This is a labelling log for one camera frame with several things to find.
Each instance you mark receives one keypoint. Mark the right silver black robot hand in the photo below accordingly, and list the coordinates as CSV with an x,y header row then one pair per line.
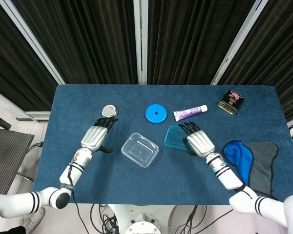
x,y
200,143

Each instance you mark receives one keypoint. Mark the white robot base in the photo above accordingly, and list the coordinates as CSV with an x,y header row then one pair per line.
x,y
141,214

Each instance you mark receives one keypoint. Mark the white sneaker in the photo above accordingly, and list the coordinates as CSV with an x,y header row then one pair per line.
x,y
36,219

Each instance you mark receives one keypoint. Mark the white metal frame post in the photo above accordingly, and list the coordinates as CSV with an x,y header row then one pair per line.
x,y
31,39
140,41
236,46

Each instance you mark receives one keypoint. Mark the blue disc with hole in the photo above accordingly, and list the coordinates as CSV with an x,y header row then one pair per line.
x,y
155,117

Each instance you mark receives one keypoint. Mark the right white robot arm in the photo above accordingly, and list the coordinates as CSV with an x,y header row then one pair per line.
x,y
229,178

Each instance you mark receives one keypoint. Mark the black gold tin can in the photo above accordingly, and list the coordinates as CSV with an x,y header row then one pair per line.
x,y
230,102

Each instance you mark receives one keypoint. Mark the purple white tube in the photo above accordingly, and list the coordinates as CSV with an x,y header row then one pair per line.
x,y
188,114

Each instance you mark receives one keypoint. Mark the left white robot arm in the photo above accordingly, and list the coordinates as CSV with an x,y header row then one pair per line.
x,y
70,170

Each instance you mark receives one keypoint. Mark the blue fabric table cover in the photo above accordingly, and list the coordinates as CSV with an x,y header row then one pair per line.
x,y
161,185

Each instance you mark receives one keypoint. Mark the dark pleated curtain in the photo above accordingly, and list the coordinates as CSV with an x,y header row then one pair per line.
x,y
95,41

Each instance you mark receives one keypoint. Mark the clear plastic container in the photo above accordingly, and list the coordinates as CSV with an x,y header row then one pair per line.
x,y
174,139
140,151

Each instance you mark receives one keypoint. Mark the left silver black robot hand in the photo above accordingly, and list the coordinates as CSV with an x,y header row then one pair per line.
x,y
94,136

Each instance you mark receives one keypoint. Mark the round metal tin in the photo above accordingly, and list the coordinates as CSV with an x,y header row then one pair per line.
x,y
110,111

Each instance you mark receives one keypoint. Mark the blue grey cloth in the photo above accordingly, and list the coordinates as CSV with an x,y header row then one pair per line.
x,y
258,165

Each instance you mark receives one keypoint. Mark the black mesh chair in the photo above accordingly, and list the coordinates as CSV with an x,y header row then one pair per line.
x,y
7,148

